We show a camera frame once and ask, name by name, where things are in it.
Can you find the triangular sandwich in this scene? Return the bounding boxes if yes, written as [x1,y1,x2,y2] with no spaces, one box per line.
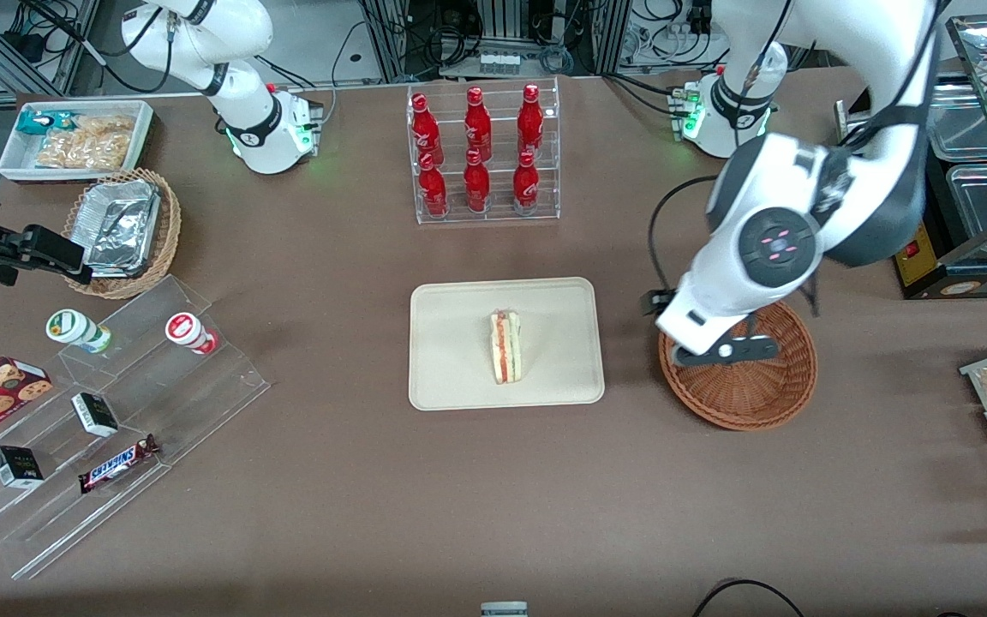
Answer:
[489,309,524,386]

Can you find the brown round wicker basket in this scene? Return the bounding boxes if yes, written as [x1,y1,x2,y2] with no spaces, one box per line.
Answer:
[658,298,819,432]

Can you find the tan wicker basket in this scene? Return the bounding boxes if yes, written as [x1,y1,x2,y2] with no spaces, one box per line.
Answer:
[63,168,183,301]

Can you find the cream plastic tray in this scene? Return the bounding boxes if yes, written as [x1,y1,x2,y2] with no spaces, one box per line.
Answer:
[408,276,607,412]

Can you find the stacked aluminium foil trays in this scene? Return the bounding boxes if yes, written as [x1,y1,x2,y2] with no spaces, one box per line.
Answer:
[81,178,162,279]

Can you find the white rectangular snack bin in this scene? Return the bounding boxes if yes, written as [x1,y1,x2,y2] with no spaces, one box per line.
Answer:
[0,99,155,183]

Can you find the green lid cup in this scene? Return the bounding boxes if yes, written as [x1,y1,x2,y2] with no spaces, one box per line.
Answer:
[45,308,114,355]

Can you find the beige snack bag pile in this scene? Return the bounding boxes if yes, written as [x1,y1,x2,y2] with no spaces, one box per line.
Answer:
[34,115,136,171]

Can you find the teal snack packet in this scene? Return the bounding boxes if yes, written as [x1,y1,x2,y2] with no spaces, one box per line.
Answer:
[15,109,76,137]

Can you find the red lid cup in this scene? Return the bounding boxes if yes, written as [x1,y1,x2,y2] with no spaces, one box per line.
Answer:
[164,312,219,356]

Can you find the red cola bottle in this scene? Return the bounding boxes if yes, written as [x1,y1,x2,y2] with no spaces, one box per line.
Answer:
[417,153,449,218]
[463,148,492,214]
[517,82,546,157]
[410,93,446,165]
[464,86,494,162]
[511,150,541,217]

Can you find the small black box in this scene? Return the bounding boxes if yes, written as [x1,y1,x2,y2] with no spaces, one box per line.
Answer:
[0,445,45,490]
[71,392,120,439]

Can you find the clear acrylic bottle rack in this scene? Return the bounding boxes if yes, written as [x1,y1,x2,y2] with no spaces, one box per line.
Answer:
[405,76,562,226]

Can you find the clear acrylic stepped shelf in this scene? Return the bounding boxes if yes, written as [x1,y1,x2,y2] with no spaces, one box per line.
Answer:
[0,273,272,581]

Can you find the snickers chocolate bar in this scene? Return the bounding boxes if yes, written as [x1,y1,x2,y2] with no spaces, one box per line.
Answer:
[77,434,161,494]

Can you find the black hot food display case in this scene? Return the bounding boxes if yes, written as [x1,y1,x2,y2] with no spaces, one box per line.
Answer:
[834,12,987,300]

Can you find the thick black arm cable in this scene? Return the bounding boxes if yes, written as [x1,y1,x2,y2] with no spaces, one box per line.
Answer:
[647,175,722,297]

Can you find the black looped cable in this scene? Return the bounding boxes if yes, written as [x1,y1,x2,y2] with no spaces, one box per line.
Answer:
[691,578,805,617]

